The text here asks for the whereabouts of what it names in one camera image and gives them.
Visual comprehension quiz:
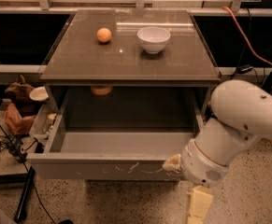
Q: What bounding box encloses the clear plastic bin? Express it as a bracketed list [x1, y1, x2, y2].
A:
[29, 102, 57, 144]

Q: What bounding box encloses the black cable on floor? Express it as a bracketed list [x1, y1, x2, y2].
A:
[0, 108, 57, 224]

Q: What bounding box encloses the orange cable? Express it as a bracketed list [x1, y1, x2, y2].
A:
[222, 5, 272, 68]

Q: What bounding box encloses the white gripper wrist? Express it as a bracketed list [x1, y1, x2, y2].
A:
[163, 139, 229, 224]

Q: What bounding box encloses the small white bowl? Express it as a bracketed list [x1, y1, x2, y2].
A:
[29, 87, 49, 102]

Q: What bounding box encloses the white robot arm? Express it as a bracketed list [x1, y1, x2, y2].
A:
[163, 79, 272, 224]

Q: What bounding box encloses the black power strip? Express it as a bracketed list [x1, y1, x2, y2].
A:
[0, 135, 27, 163]

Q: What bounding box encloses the black stand leg left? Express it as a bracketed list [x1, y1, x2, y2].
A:
[13, 167, 36, 224]

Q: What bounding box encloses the grey drawer cabinet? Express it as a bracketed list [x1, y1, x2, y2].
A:
[41, 10, 219, 115]

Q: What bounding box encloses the grey top drawer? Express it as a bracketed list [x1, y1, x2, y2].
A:
[28, 87, 202, 181]

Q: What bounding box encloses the orange fruit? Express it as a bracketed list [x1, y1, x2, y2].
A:
[96, 28, 112, 43]

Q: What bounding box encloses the black power adapter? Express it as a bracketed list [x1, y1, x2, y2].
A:
[236, 64, 253, 74]

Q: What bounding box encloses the brown cloth bag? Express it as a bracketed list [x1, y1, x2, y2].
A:
[5, 74, 42, 117]

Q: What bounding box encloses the orange cloth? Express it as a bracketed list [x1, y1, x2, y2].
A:
[5, 103, 36, 135]

